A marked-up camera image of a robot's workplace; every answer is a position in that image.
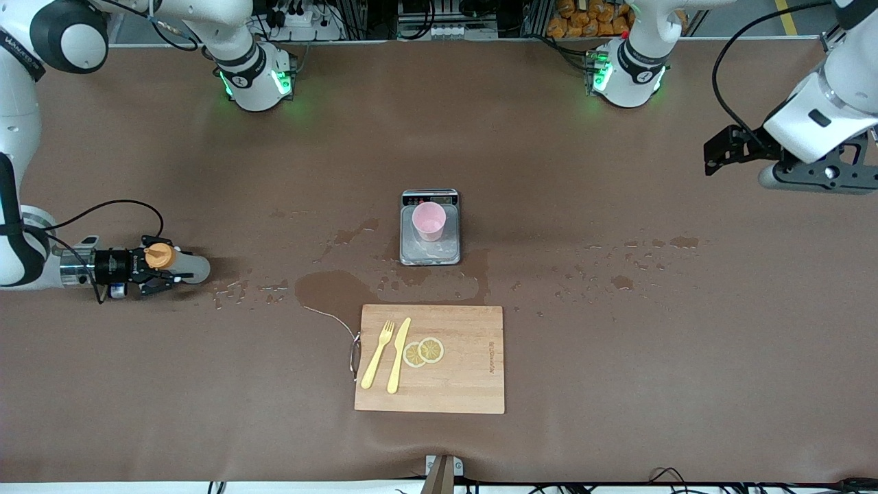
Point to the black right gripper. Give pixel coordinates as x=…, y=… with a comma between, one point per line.
x=114, y=265

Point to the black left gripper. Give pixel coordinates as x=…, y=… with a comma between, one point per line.
x=747, y=145

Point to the squeeze bottle with orange cap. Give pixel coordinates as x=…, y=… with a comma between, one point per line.
x=188, y=266

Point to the pink cup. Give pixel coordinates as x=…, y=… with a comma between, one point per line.
x=429, y=219

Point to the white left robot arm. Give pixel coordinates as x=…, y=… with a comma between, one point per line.
x=627, y=75

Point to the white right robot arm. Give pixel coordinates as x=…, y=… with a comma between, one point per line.
x=250, y=75

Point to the orange snack bag pile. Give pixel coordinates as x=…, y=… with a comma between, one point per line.
x=583, y=20

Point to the yellow plastic fork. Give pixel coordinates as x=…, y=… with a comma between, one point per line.
x=374, y=367

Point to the yellow plastic knife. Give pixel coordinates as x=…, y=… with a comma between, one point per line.
x=398, y=363

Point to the lemon slice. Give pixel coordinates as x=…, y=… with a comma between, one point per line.
x=432, y=350
x=411, y=357

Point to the digital kitchen scale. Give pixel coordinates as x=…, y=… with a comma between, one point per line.
x=429, y=255

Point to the white power strip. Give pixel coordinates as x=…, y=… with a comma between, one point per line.
x=302, y=19

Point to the white connector block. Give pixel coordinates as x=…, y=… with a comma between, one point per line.
x=453, y=31

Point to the wooden cutting board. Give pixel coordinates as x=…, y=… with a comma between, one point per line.
x=466, y=370

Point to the metal camera stand bracket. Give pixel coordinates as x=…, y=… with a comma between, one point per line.
x=442, y=477

